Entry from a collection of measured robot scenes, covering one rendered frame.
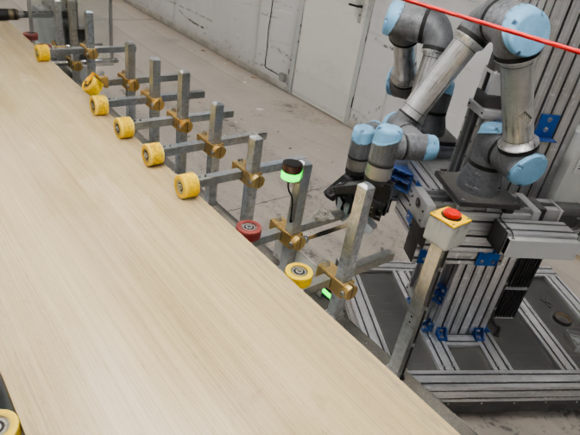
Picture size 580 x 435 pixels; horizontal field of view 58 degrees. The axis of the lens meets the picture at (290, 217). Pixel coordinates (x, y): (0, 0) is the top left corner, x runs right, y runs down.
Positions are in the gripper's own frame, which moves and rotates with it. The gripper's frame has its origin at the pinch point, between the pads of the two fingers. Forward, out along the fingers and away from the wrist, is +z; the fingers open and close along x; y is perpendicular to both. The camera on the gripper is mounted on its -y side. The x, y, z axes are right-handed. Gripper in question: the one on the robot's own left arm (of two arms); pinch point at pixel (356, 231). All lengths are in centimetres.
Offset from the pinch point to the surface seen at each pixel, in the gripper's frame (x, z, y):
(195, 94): 51, -1, -109
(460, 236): -21.7, -23.9, 31.8
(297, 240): -6.7, 7.6, -16.1
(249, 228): -17.4, 3.5, -28.0
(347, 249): -14.2, -2.3, 3.5
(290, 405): -65, 4, 17
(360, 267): -2.1, 10.0, 4.8
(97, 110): 6, 1, -123
